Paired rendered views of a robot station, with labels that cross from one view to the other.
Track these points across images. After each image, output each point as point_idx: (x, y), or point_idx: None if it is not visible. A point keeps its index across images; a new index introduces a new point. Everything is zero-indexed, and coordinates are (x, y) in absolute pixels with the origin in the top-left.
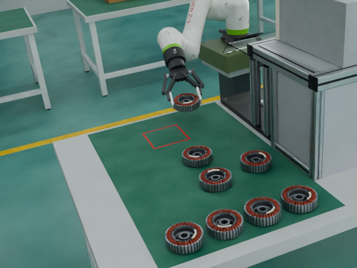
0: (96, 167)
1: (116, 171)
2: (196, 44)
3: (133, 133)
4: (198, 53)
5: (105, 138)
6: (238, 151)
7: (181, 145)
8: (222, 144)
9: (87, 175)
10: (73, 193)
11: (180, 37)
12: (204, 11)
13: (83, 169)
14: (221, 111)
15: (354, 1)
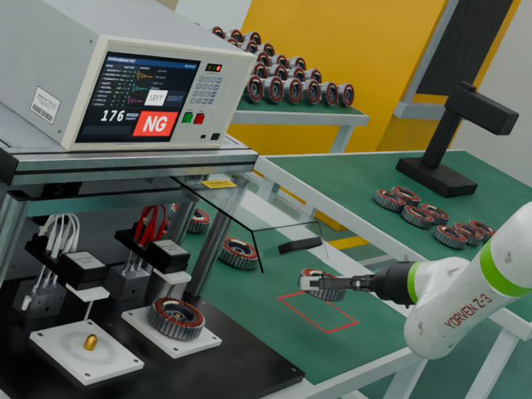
0: (348, 275)
1: (319, 264)
2: (415, 310)
3: (372, 325)
4: (404, 329)
5: (398, 322)
6: (189, 261)
7: (277, 287)
8: (220, 277)
9: (345, 266)
10: (332, 247)
11: (433, 272)
12: (455, 279)
13: (361, 275)
14: (279, 352)
15: None
